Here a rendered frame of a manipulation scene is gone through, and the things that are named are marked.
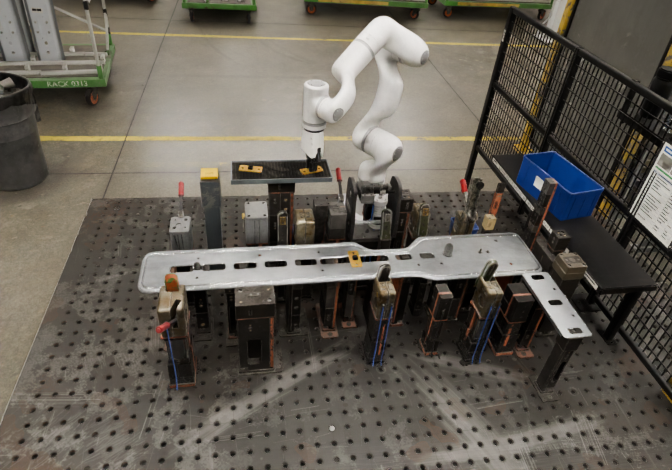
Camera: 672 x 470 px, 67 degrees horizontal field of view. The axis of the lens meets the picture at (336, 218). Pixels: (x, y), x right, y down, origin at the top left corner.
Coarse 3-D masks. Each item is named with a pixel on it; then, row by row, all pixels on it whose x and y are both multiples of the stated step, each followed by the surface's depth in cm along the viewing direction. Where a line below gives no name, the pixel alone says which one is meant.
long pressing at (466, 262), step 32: (160, 256) 169; (192, 256) 171; (224, 256) 172; (256, 256) 173; (288, 256) 174; (320, 256) 176; (416, 256) 180; (480, 256) 182; (512, 256) 184; (192, 288) 159; (224, 288) 161
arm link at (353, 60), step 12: (348, 48) 175; (360, 48) 174; (336, 60) 175; (348, 60) 173; (360, 60) 174; (336, 72) 173; (348, 72) 171; (348, 84) 168; (336, 96) 167; (348, 96) 168; (324, 108) 167; (336, 108) 166; (348, 108) 170; (324, 120) 170; (336, 120) 169
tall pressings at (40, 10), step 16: (0, 0) 438; (16, 0) 461; (32, 0) 444; (48, 0) 450; (0, 16) 445; (16, 16) 452; (32, 16) 450; (48, 16) 453; (0, 32) 450; (16, 32) 455; (32, 32) 463; (48, 32) 459; (0, 48) 463; (16, 48) 461; (32, 48) 490; (48, 48) 467
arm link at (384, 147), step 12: (372, 132) 208; (384, 132) 207; (372, 144) 207; (384, 144) 204; (396, 144) 204; (372, 156) 211; (384, 156) 205; (396, 156) 206; (360, 168) 219; (372, 168) 212; (384, 168) 212; (360, 180) 220; (372, 180) 217; (384, 180) 222
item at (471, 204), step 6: (474, 180) 183; (480, 180) 184; (474, 186) 186; (480, 186) 182; (468, 192) 188; (474, 192) 187; (468, 198) 188; (474, 198) 188; (468, 204) 188; (474, 204) 189; (468, 210) 189; (474, 210) 190; (474, 216) 191
